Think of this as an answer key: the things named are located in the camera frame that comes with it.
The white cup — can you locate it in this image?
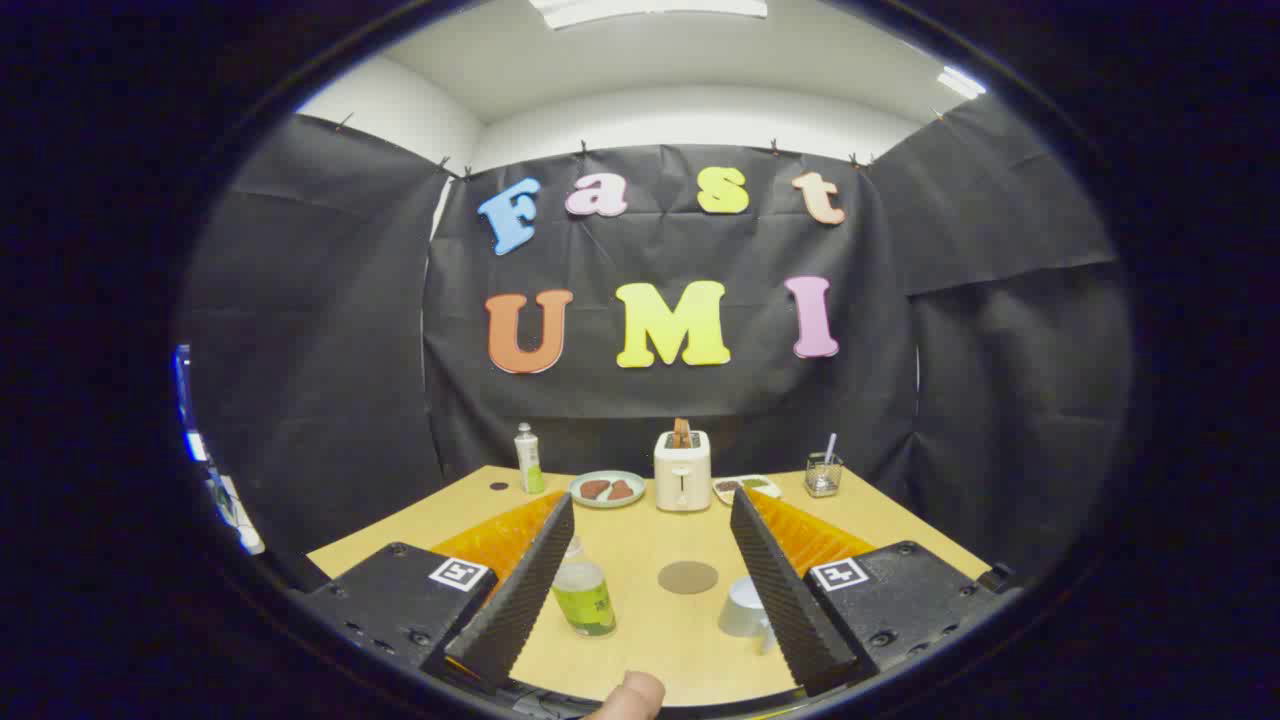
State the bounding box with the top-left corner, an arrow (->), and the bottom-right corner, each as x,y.
717,575 -> 779,656

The white divided snack dish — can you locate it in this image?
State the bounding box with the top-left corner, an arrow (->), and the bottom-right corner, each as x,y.
712,474 -> 783,506

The green label juice bottle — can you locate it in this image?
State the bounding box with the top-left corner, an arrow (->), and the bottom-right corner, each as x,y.
552,537 -> 618,638

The small white green bottle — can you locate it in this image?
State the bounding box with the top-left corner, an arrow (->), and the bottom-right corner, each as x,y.
514,422 -> 546,496

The cream toaster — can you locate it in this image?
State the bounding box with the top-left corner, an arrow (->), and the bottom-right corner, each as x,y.
653,430 -> 713,513

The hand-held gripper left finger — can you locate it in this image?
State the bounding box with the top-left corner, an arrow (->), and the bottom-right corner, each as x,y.
295,490 -> 577,696

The long ceiling light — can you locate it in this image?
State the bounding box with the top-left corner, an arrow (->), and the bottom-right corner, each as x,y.
528,0 -> 769,29

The wooden table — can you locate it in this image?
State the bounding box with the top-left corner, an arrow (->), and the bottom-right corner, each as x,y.
305,465 -> 991,708

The pale green plate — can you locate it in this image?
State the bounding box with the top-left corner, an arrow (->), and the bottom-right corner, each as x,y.
568,470 -> 647,509

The round brown coaster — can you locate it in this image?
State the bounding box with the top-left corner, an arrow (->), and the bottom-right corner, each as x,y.
657,560 -> 720,596

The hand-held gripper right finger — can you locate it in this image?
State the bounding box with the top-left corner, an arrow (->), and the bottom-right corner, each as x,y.
728,487 -> 1021,698

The black backdrop cloth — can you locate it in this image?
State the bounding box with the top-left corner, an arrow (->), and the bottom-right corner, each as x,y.
175,95 -> 1136,581

